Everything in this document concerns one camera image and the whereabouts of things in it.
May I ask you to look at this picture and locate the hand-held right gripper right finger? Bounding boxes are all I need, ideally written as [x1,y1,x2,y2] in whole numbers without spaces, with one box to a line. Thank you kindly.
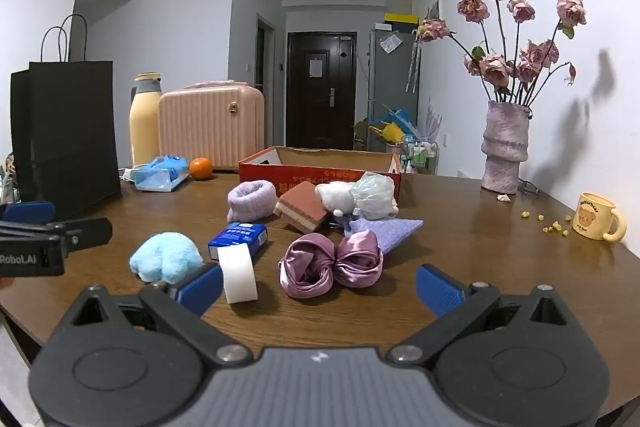
[387,264,572,367]

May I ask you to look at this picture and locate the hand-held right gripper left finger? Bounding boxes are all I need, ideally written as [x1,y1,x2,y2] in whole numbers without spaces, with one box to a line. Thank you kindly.
[47,263,253,369]

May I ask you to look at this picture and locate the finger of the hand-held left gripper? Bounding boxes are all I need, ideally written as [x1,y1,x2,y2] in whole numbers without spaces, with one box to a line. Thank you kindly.
[0,217,114,253]
[0,201,56,224]

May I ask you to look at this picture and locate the blue handkerchief paper pack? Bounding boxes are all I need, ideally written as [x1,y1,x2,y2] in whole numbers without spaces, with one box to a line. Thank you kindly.
[207,221,269,266]

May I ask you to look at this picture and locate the purple cloth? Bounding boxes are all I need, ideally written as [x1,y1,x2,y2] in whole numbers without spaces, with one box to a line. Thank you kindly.
[344,216,425,254]

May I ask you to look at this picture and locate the pink satin bonnet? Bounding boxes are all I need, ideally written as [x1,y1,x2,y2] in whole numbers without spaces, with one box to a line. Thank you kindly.
[278,229,385,299]

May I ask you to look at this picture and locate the red layered sponge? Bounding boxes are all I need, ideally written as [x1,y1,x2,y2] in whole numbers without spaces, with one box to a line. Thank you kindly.
[273,180,331,233]

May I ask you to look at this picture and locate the red cardboard box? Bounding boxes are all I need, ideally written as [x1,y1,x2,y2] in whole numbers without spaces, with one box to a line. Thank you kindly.
[238,145,403,208]

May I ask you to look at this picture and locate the light blue fluffy cloth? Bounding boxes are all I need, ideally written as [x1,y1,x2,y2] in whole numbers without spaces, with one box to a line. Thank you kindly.
[128,231,205,284]

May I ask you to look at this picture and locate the black paper bag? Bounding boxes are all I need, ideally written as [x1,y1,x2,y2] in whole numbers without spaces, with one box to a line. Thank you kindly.
[10,14,123,224]

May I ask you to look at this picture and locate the blue tissue pack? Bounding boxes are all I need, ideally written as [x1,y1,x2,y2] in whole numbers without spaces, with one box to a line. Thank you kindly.
[133,155,191,193]

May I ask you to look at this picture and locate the purple fluffy headband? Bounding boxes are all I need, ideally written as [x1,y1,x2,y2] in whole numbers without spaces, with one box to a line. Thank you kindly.
[227,180,278,223]

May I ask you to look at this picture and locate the clear plastic bag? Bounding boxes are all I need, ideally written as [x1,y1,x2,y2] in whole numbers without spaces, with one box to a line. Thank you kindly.
[350,172,400,219]

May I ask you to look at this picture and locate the yellow thermos bottle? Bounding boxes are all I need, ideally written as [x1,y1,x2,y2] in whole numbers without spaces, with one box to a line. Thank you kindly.
[129,73,164,169]

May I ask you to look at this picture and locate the orange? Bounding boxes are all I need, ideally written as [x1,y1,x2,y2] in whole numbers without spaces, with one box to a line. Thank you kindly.
[188,157,214,181]

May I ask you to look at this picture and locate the scattered yellow flower bits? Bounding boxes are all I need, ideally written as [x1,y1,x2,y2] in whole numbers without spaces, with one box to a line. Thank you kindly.
[519,209,572,237]

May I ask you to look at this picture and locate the metal trolley cart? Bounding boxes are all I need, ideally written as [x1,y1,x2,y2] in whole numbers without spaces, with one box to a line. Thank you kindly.
[399,134,440,176]

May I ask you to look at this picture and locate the white plush toy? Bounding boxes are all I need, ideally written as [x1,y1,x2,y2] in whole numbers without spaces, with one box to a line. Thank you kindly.
[314,181,362,219]

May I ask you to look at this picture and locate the purple textured vase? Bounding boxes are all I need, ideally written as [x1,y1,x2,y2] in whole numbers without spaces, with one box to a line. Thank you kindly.
[480,100,531,196]

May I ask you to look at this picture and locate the pink ribbed suitcase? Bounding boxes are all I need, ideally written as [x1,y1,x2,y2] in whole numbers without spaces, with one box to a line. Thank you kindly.
[158,81,266,172]

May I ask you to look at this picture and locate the blue and yellow bags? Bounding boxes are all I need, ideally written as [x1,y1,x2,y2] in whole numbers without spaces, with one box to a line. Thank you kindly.
[367,106,419,144]

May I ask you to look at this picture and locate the purple feather decoration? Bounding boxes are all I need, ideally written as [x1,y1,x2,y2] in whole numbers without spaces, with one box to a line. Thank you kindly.
[424,95,444,138]

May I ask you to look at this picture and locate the large brown cardboard box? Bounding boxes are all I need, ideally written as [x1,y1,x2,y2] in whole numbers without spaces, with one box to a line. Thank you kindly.
[352,119,371,152]

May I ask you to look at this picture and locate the yellow bear mug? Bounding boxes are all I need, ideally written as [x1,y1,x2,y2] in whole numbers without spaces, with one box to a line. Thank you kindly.
[572,191,628,243]

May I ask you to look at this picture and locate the pink cloth bundle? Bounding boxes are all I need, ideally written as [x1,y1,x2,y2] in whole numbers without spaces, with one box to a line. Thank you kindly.
[182,80,251,90]

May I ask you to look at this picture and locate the grey refrigerator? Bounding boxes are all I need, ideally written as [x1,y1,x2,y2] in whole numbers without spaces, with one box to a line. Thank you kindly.
[367,25,421,153]

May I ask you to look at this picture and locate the dark brown entrance door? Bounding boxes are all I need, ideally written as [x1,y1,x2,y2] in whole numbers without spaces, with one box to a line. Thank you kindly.
[286,31,358,150]

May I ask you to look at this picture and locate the hanging folded umbrella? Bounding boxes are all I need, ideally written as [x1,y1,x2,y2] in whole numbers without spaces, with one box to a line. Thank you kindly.
[405,41,421,94]

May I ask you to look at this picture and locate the dried pink roses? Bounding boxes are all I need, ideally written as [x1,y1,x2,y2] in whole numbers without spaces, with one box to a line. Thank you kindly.
[417,0,588,106]

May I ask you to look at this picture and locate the clear zip bag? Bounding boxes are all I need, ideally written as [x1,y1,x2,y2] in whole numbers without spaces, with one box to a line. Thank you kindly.
[379,31,404,54]

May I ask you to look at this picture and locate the yellow and black box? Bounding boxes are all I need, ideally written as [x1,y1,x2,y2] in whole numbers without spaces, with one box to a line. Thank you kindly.
[383,11,419,27]

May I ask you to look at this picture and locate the interior door frame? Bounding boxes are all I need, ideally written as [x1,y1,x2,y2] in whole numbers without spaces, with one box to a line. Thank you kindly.
[256,14,278,94]

